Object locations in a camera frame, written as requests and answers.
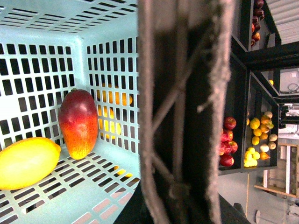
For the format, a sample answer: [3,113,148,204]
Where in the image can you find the yellow lemon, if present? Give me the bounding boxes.
[0,137,61,190]

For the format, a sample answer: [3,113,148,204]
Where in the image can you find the red yellow mango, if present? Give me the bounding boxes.
[58,88,99,160]

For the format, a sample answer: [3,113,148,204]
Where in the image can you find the light blue plastic basket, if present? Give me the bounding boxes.
[0,0,140,224]

